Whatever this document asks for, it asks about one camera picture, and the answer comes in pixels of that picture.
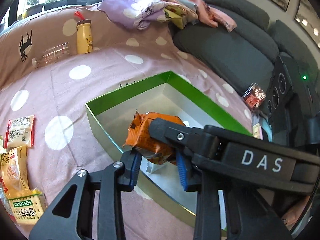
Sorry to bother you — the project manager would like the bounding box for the orange snack packet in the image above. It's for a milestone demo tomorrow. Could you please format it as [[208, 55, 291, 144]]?
[[123, 111, 185, 165]]

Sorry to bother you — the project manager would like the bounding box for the green good cracker packet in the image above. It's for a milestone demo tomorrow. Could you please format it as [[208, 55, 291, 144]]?
[[8, 189, 47, 225]]

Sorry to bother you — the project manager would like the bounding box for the yellow rice cracker bag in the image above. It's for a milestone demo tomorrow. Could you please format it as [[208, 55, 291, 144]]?
[[1, 146, 30, 199]]

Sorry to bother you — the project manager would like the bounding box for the white red-edged snack packet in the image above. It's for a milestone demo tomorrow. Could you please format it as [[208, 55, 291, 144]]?
[[4, 115, 35, 148]]

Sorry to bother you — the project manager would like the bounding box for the green white cardboard box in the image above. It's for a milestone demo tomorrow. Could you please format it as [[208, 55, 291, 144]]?
[[85, 72, 251, 226]]

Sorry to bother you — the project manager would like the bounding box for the small red candy packet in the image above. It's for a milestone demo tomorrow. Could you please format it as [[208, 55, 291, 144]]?
[[242, 83, 266, 112]]

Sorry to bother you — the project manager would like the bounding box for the dark grey sofa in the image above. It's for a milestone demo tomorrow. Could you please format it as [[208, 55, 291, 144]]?
[[173, 0, 318, 94]]

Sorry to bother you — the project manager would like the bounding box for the purple polka dot cloth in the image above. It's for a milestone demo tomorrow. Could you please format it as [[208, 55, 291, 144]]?
[[98, 0, 170, 30]]

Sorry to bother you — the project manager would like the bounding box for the yellow drink bottle red cap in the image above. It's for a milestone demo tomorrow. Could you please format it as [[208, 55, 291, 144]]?
[[74, 11, 93, 54]]

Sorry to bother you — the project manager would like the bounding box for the pink patterned cloth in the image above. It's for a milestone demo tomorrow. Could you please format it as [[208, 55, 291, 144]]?
[[176, 0, 237, 32]]

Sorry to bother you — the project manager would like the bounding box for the clear plastic water bottle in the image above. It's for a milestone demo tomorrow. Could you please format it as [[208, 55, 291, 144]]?
[[32, 42, 70, 68]]

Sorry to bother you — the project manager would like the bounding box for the black camera device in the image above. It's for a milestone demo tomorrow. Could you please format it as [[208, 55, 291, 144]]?
[[262, 56, 319, 148]]

